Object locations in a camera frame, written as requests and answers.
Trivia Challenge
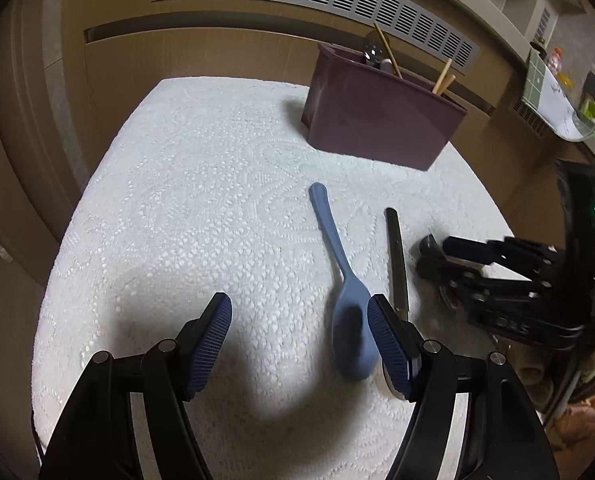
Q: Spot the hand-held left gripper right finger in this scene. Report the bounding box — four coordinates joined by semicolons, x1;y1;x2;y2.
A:
366;294;561;480

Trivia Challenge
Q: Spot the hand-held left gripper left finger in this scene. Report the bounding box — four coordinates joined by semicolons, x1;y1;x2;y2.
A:
38;292;233;480

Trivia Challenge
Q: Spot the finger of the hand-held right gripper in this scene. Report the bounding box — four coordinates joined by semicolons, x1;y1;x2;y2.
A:
417;257;553;306
420;234;563;273

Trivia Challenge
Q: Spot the blue plastic rice spoon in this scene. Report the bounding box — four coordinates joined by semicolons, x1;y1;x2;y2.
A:
309;183;378;380

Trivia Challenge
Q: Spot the black spoon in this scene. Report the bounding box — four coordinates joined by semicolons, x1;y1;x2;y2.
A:
384;207;411;323

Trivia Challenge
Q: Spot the purple plastic utensil box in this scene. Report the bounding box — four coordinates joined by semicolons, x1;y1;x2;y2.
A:
301;43;468;171

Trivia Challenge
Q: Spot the wooden spoon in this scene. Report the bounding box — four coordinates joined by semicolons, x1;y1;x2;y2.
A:
374;22;403;79

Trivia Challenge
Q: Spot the dark grey metal spoon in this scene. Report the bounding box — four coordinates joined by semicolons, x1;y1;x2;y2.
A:
362;30;385;64

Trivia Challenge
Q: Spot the clear glass dish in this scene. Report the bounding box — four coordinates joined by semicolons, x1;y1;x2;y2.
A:
570;110;595;140

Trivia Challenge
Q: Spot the white textured tablecloth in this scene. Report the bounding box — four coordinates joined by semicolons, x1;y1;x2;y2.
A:
31;76;518;480

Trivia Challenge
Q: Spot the small grey vent grille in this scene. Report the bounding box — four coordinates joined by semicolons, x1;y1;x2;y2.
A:
511;97;548;137

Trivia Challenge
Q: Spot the green checked towel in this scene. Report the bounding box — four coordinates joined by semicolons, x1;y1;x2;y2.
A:
525;49;583;141

